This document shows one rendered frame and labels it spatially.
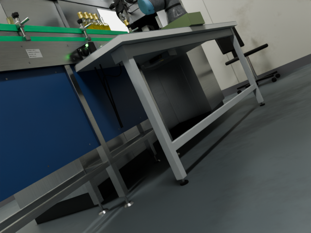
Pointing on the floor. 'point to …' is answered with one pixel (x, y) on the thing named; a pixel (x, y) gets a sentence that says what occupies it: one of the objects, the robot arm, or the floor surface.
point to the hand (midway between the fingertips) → (126, 21)
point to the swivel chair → (226, 43)
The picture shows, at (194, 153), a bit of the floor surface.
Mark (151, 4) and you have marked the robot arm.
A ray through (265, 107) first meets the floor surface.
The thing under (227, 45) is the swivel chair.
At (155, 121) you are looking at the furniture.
